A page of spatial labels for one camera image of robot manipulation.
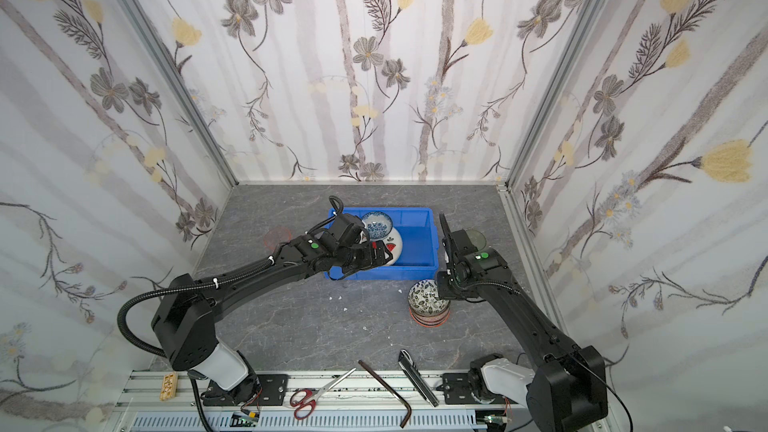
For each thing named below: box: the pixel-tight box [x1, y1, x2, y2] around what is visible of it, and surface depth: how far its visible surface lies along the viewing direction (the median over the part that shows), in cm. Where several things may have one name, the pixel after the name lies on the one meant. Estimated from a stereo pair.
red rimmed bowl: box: [408, 307, 451, 328], surface depth 80 cm
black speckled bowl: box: [408, 279, 451, 317], surface depth 86 cm
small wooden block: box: [160, 371, 179, 401], surface depth 75 cm
